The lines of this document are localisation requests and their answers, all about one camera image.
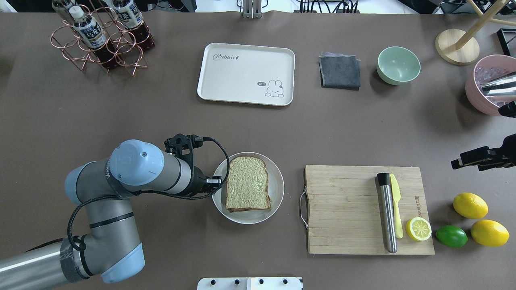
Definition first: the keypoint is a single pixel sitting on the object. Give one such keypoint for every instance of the cream rabbit tray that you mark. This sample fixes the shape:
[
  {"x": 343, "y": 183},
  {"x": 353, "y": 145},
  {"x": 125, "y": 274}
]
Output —
[{"x": 247, "y": 74}]

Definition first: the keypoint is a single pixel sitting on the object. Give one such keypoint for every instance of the wooden mug tree stand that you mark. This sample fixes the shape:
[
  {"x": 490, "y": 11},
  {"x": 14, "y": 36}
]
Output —
[{"x": 459, "y": 47}]

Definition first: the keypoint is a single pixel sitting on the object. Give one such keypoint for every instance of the pink bowl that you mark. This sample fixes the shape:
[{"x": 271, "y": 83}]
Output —
[{"x": 474, "y": 94}]

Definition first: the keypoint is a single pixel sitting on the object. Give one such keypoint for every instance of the tea bottle two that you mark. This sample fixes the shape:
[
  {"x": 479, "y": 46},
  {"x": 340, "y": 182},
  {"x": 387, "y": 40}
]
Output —
[{"x": 94, "y": 37}]

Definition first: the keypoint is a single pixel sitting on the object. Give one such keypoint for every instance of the grey folded cloth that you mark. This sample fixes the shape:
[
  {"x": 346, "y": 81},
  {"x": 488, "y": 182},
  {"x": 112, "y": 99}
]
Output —
[{"x": 340, "y": 71}]

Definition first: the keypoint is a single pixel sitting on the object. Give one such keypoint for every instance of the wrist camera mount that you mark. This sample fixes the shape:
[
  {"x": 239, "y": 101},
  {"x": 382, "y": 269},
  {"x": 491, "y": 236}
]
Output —
[
  {"x": 182, "y": 146},
  {"x": 487, "y": 158}
]

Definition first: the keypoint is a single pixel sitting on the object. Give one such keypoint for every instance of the tea bottle one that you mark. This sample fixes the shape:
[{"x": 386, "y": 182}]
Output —
[{"x": 132, "y": 19}]

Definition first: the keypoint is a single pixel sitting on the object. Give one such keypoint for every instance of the yellow lemon near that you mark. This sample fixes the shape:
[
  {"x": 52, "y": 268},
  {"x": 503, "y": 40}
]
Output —
[{"x": 470, "y": 206}]

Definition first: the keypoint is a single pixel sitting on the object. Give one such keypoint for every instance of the copper wire bottle rack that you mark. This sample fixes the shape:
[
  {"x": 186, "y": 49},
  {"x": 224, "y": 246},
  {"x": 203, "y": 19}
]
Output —
[{"x": 112, "y": 35}]

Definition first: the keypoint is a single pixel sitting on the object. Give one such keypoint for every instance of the yellow plastic knife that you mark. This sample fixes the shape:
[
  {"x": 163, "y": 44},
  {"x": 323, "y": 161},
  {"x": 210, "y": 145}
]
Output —
[{"x": 396, "y": 196}]

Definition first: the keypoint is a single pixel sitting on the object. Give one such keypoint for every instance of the yellow lemon far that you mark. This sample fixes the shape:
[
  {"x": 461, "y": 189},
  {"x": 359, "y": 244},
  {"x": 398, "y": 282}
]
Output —
[{"x": 489, "y": 233}]

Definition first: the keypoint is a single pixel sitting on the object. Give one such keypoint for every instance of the wooden cutting board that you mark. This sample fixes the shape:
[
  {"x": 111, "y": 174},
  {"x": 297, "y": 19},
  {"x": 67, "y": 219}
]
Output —
[{"x": 343, "y": 207}]

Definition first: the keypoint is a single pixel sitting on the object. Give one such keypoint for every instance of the white round plate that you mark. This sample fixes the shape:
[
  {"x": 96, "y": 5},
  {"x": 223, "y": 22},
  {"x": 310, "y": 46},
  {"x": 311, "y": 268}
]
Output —
[{"x": 275, "y": 191}]

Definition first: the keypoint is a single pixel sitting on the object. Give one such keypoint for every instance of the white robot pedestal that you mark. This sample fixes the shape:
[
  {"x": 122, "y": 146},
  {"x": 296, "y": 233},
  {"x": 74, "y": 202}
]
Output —
[{"x": 251, "y": 283}]

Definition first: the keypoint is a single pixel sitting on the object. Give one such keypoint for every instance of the half lemon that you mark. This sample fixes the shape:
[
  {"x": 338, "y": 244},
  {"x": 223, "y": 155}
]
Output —
[{"x": 418, "y": 229}]

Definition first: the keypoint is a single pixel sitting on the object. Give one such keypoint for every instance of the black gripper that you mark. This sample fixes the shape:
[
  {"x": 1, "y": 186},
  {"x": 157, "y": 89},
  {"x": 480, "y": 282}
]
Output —
[{"x": 198, "y": 182}]

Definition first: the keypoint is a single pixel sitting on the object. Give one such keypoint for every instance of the mint green bowl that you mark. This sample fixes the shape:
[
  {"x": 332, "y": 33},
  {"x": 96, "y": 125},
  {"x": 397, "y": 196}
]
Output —
[{"x": 397, "y": 65}]

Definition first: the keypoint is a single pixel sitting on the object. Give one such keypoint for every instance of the plain bread slice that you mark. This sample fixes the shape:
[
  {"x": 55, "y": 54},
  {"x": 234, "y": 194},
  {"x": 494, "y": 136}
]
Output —
[{"x": 247, "y": 185}]

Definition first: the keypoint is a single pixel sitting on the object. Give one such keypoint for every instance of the tea bottle three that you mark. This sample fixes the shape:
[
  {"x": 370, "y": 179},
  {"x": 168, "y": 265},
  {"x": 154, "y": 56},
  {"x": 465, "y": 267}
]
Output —
[{"x": 61, "y": 7}]

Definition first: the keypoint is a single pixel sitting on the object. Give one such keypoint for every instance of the yellow lemon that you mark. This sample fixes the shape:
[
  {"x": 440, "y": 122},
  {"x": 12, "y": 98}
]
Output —
[
  {"x": 470, "y": 206},
  {"x": 489, "y": 233}
]

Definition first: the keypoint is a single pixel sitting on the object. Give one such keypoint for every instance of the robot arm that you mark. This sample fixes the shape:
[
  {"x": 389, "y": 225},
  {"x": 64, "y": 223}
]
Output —
[{"x": 102, "y": 237}]

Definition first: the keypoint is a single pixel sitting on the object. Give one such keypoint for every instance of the aluminium frame post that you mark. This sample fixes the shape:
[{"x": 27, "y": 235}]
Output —
[{"x": 251, "y": 9}]

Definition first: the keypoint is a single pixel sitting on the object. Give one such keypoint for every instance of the green lime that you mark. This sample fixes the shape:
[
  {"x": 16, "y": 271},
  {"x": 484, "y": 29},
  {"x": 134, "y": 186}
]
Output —
[{"x": 451, "y": 236}]

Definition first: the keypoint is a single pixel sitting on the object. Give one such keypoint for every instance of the steel ice scoop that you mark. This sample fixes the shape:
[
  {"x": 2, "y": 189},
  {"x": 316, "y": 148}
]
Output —
[{"x": 502, "y": 93}]

